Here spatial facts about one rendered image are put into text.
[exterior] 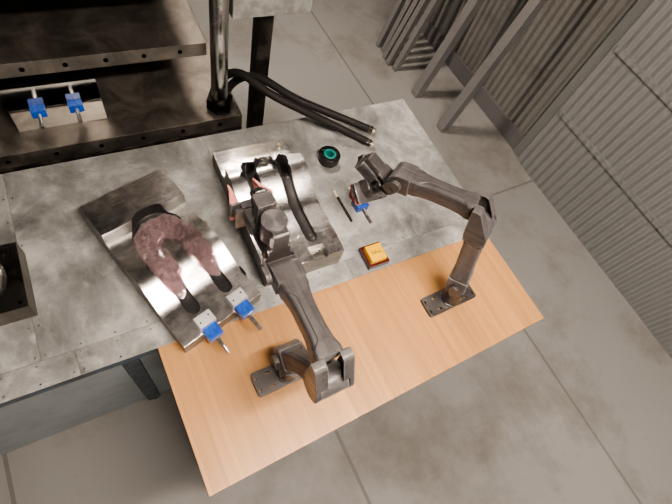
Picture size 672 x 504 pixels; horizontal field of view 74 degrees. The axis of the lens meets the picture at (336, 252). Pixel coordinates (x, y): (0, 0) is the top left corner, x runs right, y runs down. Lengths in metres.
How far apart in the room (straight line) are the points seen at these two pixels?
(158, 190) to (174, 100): 0.52
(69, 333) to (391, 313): 0.93
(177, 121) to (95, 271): 0.65
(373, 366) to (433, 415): 0.96
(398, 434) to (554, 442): 0.81
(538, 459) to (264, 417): 1.58
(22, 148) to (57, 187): 0.21
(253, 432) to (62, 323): 0.60
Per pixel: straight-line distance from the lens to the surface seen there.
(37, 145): 1.80
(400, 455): 2.23
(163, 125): 1.79
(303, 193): 1.49
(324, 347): 0.91
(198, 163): 1.65
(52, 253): 1.53
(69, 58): 1.67
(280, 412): 1.31
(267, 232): 0.93
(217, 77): 1.73
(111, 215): 1.43
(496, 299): 1.66
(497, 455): 2.43
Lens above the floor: 2.09
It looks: 59 degrees down
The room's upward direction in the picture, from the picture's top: 25 degrees clockwise
